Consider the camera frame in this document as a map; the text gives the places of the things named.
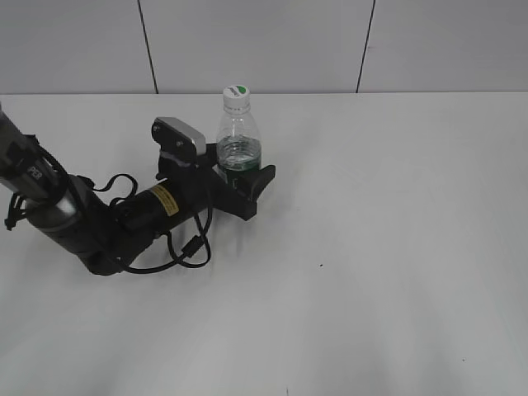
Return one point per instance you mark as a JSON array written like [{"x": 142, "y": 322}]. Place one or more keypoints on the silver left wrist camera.
[{"x": 178, "y": 141}]

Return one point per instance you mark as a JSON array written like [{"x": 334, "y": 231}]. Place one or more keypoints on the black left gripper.
[{"x": 199, "y": 186}]

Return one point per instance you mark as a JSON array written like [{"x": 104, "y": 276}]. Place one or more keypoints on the white green bottle cap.
[{"x": 236, "y": 96}]

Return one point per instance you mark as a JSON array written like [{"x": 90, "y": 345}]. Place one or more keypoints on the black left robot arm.
[{"x": 108, "y": 237}]

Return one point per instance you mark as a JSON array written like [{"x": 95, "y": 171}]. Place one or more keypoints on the clear Cestbon water bottle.
[{"x": 238, "y": 144}]

